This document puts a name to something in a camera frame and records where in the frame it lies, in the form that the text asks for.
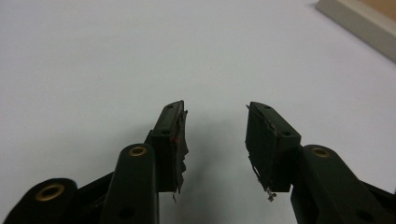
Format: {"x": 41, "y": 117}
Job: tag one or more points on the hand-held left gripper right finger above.
{"x": 267, "y": 149}

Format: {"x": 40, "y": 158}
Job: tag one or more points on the wooden picture frame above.
{"x": 364, "y": 21}

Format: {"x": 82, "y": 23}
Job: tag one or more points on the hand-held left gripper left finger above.
{"x": 166, "y": 149}

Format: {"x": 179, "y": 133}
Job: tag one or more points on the white table sheet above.
{"x": 93, "y": 62}

